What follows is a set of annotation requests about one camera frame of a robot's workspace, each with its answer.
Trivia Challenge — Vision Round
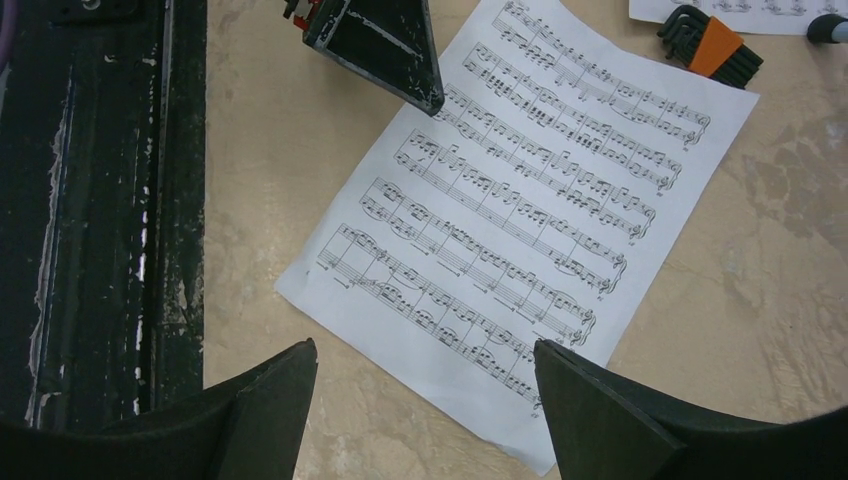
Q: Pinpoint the blue music stand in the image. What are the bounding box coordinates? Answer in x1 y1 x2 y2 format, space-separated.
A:
806 13 848 44

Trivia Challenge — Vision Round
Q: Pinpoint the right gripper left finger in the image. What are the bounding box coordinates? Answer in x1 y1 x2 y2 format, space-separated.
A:
1 339 318 479

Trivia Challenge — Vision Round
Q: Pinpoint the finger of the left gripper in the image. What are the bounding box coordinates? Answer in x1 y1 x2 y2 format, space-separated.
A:
302 0 445 116

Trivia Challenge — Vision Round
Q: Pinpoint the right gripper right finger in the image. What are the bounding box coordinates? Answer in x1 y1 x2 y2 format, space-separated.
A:
534 340 847 479

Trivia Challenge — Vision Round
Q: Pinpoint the orange black hex key set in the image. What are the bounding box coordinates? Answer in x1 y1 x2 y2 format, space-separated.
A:
657 5 764 89

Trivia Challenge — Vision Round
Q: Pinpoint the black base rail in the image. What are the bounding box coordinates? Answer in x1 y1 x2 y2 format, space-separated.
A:
1 1 208 433

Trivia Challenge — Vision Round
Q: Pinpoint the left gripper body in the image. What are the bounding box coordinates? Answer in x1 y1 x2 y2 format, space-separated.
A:
283 0 322 30

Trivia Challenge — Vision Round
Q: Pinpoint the white sheet music page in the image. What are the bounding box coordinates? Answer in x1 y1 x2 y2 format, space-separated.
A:
628 0 847 36
275 1 759 475

